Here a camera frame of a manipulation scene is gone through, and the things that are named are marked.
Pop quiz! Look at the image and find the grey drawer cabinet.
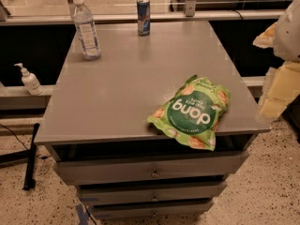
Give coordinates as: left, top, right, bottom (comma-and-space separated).
34, 20, 272, 221

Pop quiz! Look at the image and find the clear plastic water bottle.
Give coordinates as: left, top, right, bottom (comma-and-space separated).
72, 0, 101, 60

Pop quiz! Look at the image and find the grey drawer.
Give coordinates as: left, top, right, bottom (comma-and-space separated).
91, 199, 213, 219
54, 151, 248, 186
77, 182, 227, 205

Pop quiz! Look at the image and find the black floor stand leg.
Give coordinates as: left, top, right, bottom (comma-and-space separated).
0, 123, 39, 191

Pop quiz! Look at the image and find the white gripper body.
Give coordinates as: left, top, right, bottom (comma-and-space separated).
273, 0, 300, 62

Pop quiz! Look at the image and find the white pump dispenser bottle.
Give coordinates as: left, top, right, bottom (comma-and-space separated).
15, 63, 43, 96

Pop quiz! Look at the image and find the green rice chip bag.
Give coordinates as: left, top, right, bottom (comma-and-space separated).
147, 75, 231, 151

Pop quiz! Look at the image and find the blue energy drink can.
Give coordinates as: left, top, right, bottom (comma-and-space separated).
137, 0, 150, 36

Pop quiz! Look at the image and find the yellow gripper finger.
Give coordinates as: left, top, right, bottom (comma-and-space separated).
253, 22, 277, 49
258, 61, 300, 120

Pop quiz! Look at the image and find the black floor cable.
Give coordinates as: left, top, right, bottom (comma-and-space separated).
0, 123, 51, 160

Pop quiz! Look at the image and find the middle grey drawer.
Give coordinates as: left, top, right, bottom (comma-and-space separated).
77, 182, 227, 205

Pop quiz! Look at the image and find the metal window bracket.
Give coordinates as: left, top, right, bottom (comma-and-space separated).
185, 0, 197, 17

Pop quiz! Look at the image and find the bottom grey drawer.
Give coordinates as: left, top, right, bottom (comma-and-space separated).
91, 199, 213, 219

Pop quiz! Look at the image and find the top grey drawer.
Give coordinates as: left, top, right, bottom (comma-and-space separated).
54, 151, 248, 186

